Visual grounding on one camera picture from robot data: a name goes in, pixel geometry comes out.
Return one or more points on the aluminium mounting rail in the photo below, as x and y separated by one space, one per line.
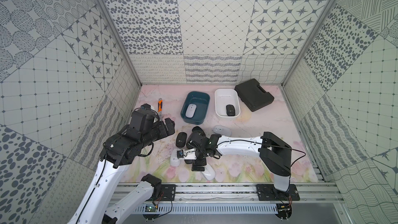
245 192

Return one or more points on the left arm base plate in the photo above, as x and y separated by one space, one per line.
164 192

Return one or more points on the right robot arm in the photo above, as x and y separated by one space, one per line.
273 151

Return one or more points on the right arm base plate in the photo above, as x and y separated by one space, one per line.
267 192

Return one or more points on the teal storage box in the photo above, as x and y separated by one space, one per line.
202 100

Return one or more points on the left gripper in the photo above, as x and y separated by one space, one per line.
166 127

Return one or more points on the black mouse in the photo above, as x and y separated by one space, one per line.
181 140
230 110

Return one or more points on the orange adjustable wrench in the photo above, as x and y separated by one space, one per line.
160 105

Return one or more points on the white mouse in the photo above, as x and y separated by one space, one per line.
209 173
221 130
190 111
174 161

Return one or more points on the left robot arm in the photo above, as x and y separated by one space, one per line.
118 153

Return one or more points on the black plastic tool case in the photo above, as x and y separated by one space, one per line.
253 95

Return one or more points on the white mouse bottom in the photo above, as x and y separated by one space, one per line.
209 173

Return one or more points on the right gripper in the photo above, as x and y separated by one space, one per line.
196 163

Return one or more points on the white storage box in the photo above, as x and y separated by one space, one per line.
223 98

